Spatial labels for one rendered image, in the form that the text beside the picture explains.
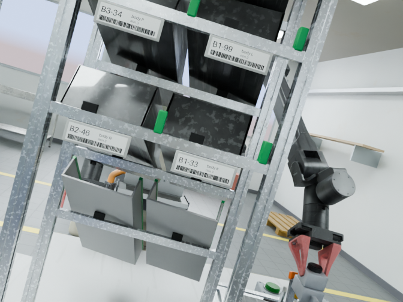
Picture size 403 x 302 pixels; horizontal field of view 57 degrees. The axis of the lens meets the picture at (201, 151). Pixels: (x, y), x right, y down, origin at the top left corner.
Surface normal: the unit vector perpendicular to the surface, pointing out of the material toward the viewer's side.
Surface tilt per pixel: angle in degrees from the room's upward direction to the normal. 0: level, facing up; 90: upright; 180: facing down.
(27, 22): 90
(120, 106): 65
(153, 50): 155
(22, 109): 90
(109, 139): 90
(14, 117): 90
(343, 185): 54
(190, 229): 135
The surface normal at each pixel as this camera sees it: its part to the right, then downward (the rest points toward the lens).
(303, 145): 0.29, -0.59
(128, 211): -0.29, 0.72
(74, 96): 0.01, -0.35
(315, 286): 0.04, 0.12
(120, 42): -0.31, 0.89
